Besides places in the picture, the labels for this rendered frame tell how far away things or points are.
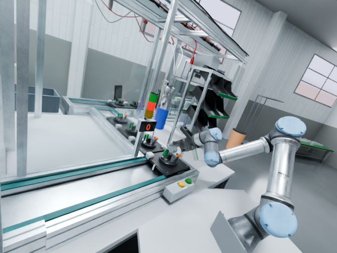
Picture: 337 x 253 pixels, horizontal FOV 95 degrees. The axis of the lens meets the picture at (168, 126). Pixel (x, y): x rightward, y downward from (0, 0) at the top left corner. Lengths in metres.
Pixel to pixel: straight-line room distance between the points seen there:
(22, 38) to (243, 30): 5.68
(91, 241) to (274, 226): 0.70
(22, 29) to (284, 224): 1.12
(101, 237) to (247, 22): 6.00
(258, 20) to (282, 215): 5.92
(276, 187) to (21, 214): 1.00
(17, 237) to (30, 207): 0.16
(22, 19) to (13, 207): 0.66
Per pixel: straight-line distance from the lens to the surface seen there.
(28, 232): 0.73
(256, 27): 6.28
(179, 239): 0.89
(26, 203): 0.88
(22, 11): 0.75
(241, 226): 0.90
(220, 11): 5.58
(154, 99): 0.93
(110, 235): 0.82
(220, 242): 0.95
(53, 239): 0.75
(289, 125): 0.93
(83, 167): 0.97
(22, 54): 0.75
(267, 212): 0.78
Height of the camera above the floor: 1.53
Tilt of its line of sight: 17 degrees down
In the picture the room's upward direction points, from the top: 18 degrees clockwise
